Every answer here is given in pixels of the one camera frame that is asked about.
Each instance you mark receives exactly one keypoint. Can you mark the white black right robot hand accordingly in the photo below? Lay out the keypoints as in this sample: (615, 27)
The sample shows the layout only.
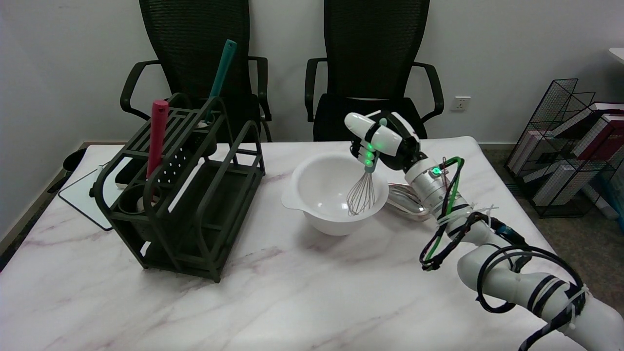
(390, 139)

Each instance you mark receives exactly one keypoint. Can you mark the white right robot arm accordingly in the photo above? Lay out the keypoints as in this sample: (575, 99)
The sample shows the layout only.
(429, 187)

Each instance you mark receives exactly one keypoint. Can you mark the white plastic mixing bowl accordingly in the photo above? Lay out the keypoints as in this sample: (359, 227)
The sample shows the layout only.
(317, 185)

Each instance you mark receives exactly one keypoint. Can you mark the shiny silver metal dish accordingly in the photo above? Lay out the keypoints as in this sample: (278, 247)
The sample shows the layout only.
(404, 200)

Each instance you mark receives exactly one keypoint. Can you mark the black mesh office chair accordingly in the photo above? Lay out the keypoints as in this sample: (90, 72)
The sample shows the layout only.
(375, 34)
(195, 29)

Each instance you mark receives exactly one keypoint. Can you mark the thick white book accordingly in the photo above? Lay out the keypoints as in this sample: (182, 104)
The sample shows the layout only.
(553, 183)

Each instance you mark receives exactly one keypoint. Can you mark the maroon book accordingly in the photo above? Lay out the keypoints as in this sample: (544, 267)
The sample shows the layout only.
(607, 139)

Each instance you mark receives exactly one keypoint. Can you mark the white table corner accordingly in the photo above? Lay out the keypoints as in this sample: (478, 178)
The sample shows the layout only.
(618, 54)

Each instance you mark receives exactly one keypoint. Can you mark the dark green utensil rack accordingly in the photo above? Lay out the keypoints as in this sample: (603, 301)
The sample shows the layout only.
(124, 229)

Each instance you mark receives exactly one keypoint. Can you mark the white board with black edge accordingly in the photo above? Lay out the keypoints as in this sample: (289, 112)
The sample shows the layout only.
(83, 195)

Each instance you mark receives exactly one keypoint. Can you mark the black waste bin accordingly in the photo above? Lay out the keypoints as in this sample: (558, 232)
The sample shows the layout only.
(73, 158)

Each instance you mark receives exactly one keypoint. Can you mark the white wall socket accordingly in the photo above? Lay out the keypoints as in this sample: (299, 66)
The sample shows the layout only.
(460, 104)

